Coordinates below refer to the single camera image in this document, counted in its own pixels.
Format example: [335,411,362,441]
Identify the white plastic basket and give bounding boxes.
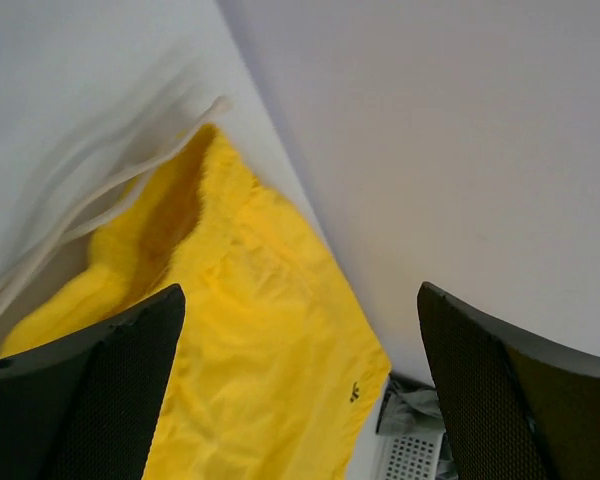
[377,433,443,480]

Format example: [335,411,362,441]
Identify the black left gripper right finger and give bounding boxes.
[417,282,600,479]

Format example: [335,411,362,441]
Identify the grey shorts in basket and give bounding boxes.
[376,377,459,479]

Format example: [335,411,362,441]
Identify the yellow shorts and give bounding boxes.
[0,124,390,479]

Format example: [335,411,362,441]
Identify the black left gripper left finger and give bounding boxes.
[0,284,185,479]

